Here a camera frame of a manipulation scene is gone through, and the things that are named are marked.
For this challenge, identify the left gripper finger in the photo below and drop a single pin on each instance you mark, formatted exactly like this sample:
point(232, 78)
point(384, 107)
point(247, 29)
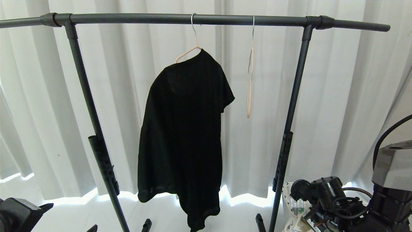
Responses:
point(93, 228)

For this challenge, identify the black garment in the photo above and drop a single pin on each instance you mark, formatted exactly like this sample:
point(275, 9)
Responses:
point(180, 129)

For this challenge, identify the cream printed garment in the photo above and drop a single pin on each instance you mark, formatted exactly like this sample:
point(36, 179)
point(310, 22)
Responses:
point(294, 224)

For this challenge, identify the pink clothes hanger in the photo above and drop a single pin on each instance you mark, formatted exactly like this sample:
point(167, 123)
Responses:
point(194, 32)
point(249, 80)

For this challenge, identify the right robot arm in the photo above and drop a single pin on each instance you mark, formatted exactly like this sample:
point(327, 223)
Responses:
point(392, 167)

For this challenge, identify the white laundry basket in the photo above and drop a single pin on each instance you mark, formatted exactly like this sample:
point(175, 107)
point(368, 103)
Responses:
point(291, 201)

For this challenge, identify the black clothes rack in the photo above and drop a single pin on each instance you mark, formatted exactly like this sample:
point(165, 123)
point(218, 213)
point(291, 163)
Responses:
point(128, 18)

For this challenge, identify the white curtain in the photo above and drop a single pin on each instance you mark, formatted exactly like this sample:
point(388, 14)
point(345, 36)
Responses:
point(338, 96)

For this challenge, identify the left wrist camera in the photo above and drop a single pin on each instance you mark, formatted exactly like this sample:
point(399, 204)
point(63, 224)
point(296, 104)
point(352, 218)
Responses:
point(19, 216)

